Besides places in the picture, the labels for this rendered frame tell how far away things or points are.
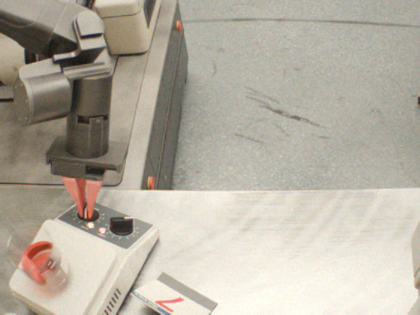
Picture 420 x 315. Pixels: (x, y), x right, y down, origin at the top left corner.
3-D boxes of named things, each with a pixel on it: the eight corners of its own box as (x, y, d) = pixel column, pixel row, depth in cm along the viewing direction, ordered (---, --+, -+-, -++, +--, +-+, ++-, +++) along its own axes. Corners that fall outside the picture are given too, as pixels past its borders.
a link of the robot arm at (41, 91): (97, 7, 65) (72, 42, 71) (15, 18, 57) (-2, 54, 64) (124, 90, 63) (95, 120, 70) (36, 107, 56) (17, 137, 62)
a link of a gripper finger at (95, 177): (101, 231, 70) (102, 167, 66) (52, 223, 70) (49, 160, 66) (109, 205, 77) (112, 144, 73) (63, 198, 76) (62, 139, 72)
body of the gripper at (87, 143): (120, 178, 67) (123, 121, 64) (44, 168, 67) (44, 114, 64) (128, 155, 73) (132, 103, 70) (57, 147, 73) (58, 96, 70)
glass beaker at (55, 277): (58, 247, 68) (34, 212, 61) (85, 279, 64) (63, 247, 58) (21, 277, 65) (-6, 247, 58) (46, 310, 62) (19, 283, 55)
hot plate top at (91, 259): (49, 220, 71) (46, 216, 70) (121, 252, 67) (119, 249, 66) (8, 289, 65) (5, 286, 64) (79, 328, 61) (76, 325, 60)
